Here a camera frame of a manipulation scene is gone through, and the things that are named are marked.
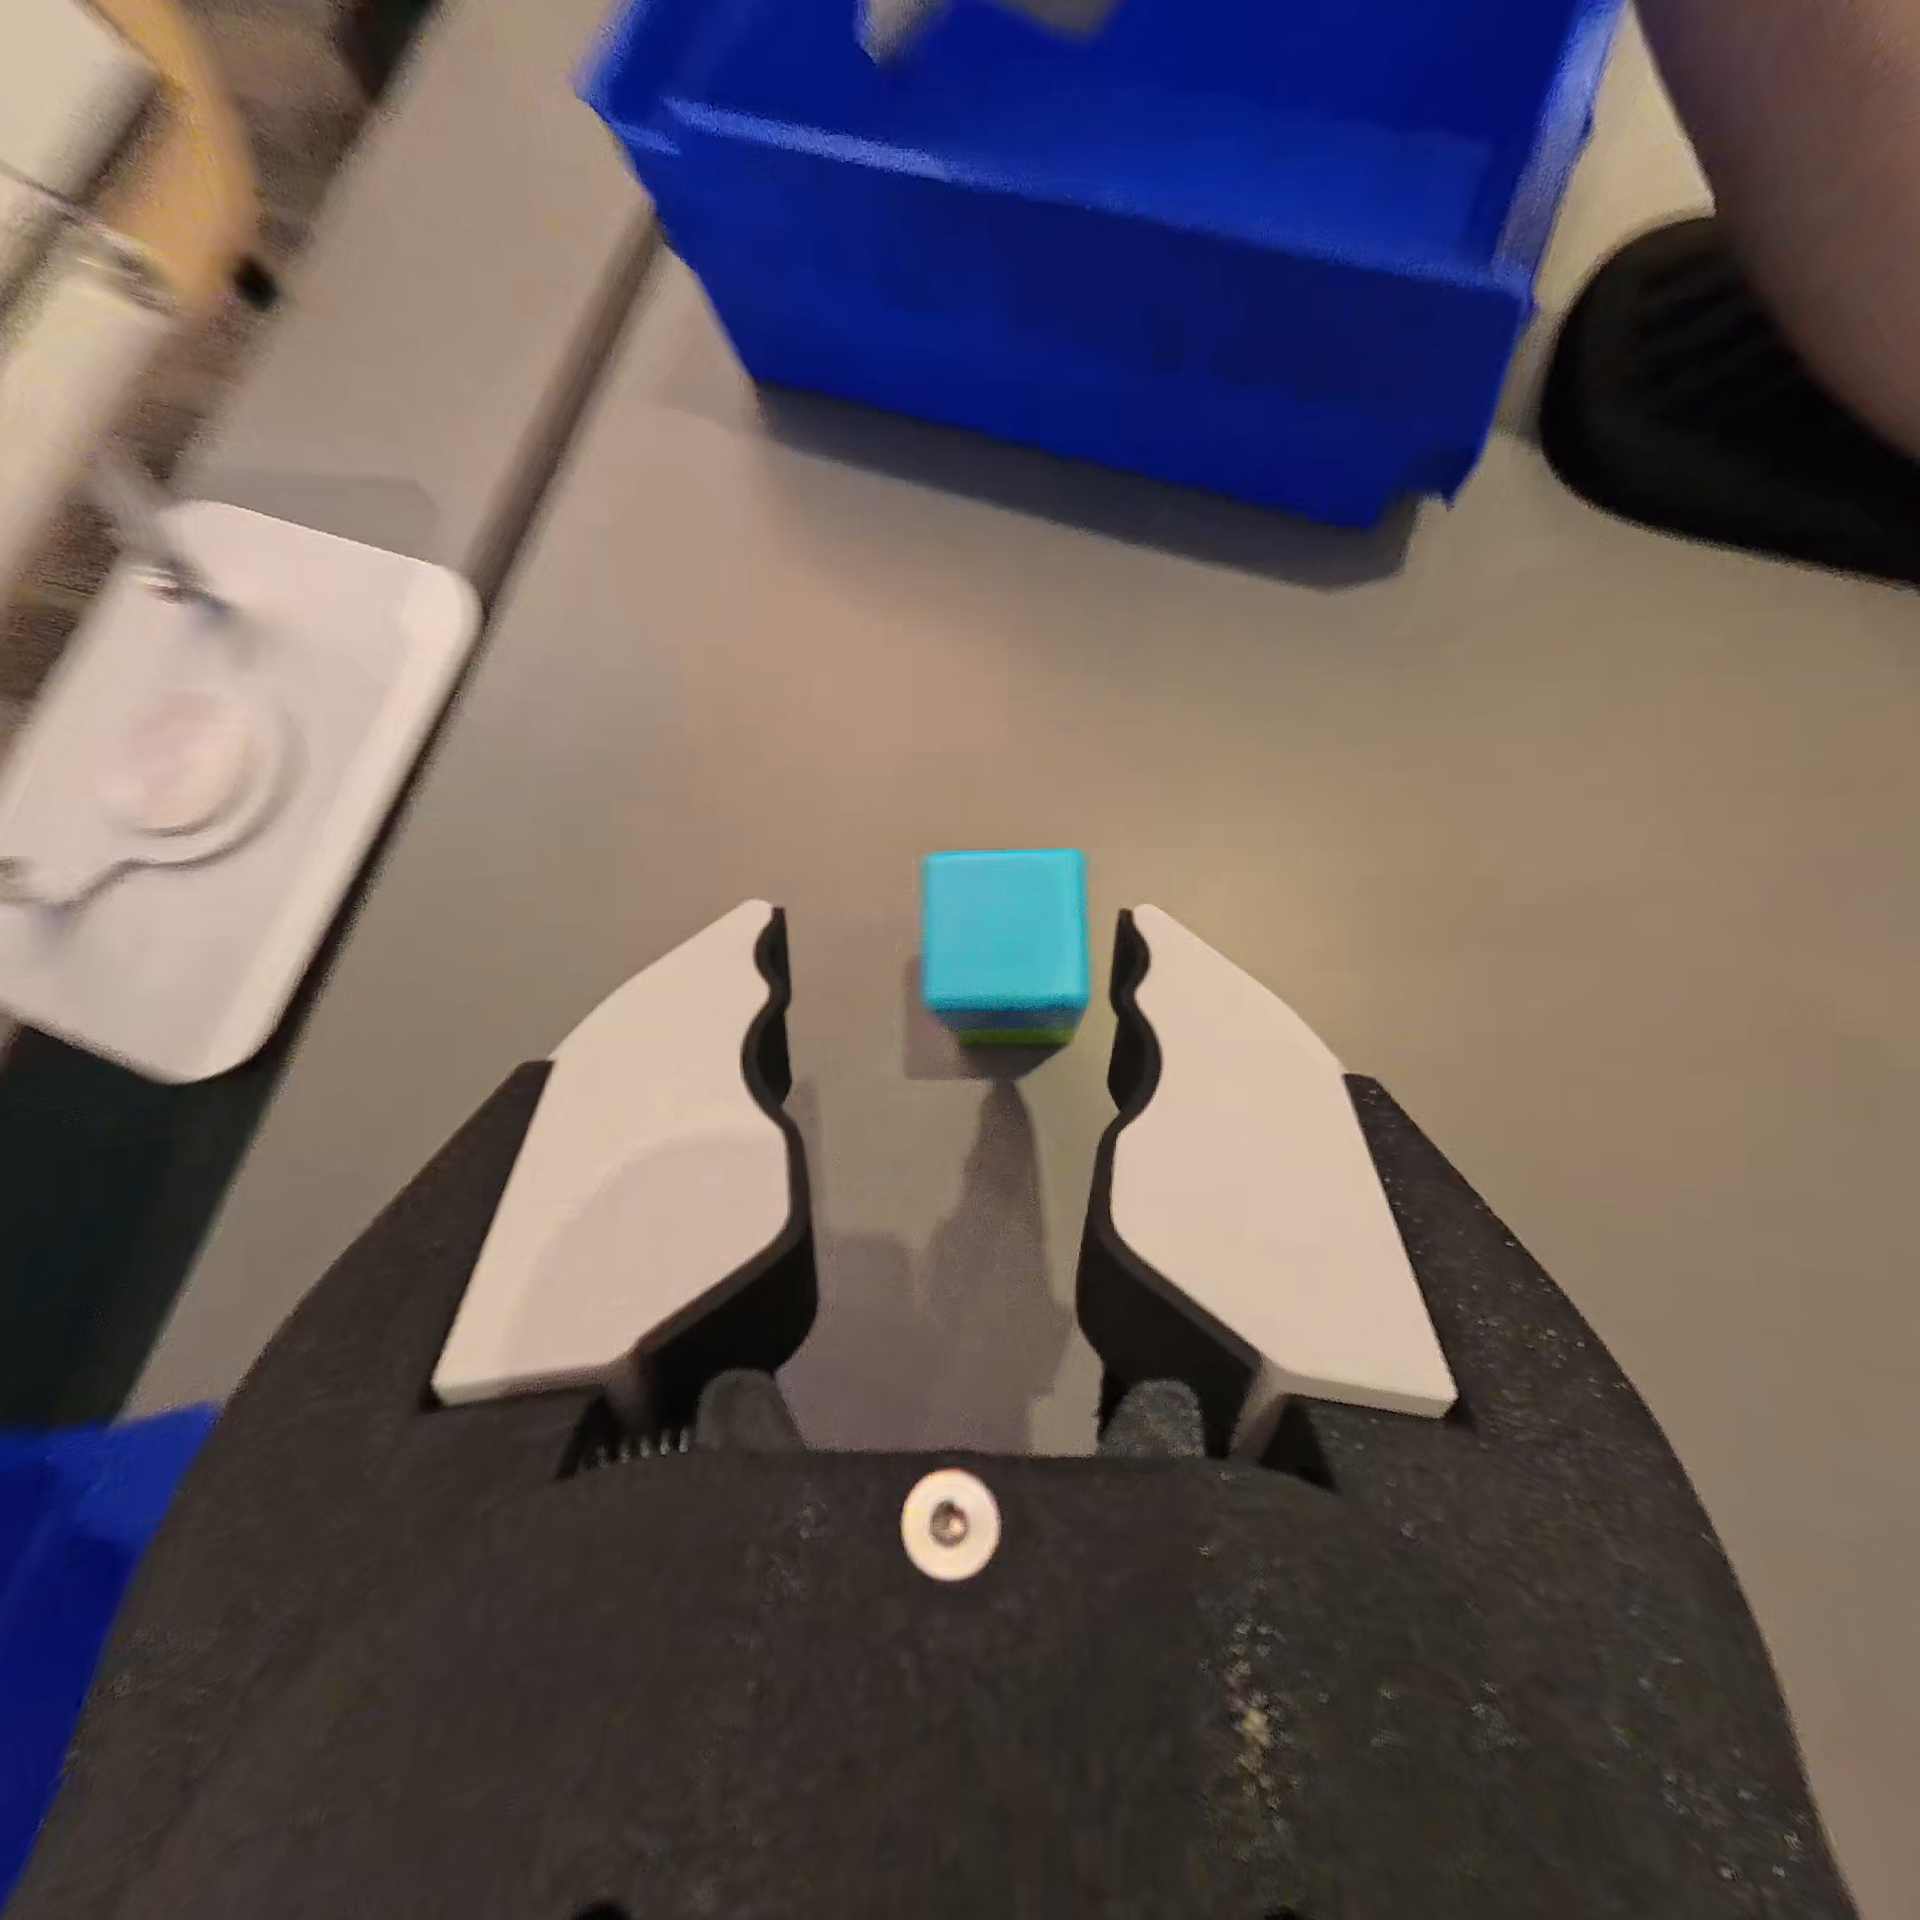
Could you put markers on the teal magnetic cube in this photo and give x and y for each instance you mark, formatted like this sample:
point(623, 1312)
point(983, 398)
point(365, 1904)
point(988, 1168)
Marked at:
point(1004, 932)

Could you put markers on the blue plastic bin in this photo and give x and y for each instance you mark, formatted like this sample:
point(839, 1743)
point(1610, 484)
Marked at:
point(1141, 301)
point(77, 1622)

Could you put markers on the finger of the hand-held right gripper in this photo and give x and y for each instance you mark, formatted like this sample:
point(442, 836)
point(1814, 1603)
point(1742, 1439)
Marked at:
point(915, 21)

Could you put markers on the person's right forearm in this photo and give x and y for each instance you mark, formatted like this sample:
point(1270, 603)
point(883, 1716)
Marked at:
point(1802, 151)

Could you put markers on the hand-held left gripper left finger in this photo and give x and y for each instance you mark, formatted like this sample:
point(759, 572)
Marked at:
point(615, 1216)

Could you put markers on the wooden instruction sign board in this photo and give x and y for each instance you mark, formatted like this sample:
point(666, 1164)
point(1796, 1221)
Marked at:
point(123, 151)

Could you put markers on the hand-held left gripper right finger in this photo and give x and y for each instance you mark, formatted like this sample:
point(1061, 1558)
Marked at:
point(1286, 1216)

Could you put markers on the black textured mat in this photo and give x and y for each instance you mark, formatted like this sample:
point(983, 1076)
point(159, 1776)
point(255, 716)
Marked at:
point(1740, 421)

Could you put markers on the green magnetic cube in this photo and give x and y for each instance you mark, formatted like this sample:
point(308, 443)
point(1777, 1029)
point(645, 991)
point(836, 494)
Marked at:
point(1021, 1028)

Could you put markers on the white sign stand base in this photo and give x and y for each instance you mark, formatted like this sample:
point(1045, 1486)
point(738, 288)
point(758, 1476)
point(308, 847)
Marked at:
point(270, 813)

